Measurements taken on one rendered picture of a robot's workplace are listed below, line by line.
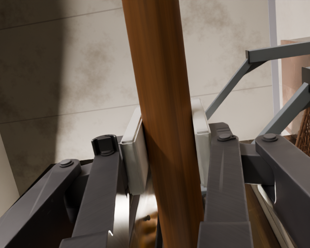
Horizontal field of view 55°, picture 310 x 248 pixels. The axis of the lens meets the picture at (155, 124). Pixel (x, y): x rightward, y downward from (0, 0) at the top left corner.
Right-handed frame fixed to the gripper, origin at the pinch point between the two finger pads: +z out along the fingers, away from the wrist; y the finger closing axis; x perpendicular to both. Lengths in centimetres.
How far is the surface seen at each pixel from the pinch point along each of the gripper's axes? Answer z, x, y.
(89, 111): 361, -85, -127
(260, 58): 86, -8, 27
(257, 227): 72, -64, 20
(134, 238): 57, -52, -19
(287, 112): 38.5, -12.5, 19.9
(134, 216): 65, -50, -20
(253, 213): 81, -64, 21
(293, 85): 151, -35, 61
